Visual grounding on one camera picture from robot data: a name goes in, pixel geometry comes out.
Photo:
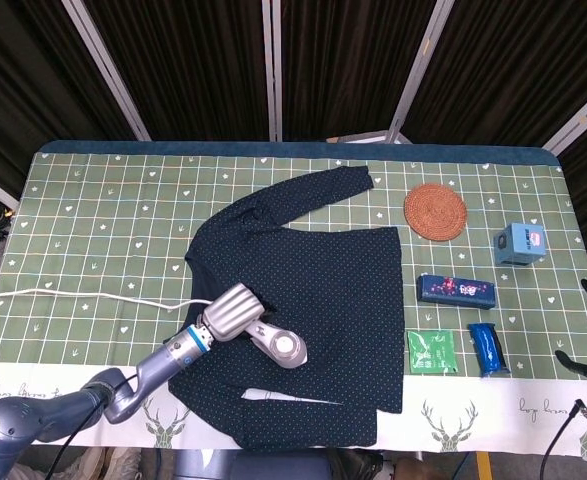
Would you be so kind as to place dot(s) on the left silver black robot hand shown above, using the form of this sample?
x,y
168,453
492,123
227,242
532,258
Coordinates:
x,y
235,312

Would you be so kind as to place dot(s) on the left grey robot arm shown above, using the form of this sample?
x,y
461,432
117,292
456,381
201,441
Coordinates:
x,y
33,415

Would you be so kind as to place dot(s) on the navy dotted long-sleeve shirt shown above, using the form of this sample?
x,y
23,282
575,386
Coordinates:
x,y
333,300

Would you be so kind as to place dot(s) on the blue snack wrapper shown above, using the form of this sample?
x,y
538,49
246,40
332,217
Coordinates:
x,y
488,350

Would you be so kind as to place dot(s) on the light blue cube box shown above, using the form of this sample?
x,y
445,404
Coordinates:
x,y
520,247

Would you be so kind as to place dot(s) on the dark blue long box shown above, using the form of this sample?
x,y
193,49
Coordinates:
x,y
455,291

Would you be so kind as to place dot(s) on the dark blue stool seat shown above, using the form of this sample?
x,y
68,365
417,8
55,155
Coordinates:
x,y
278,467

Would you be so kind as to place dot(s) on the green checked tablecloth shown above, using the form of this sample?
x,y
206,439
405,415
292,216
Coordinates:
x,y
98,210

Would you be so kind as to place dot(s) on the green sachet packet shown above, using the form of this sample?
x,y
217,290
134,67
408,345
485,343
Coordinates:
x,y
432,352

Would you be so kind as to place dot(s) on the beige sneaker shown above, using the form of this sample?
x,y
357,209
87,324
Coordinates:
x,y
115,462

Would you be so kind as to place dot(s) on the round woven rattan coaster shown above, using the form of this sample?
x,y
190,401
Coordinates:
x,y
435,212

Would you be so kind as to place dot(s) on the white screen foot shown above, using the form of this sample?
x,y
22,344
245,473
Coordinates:
x,y
368,137

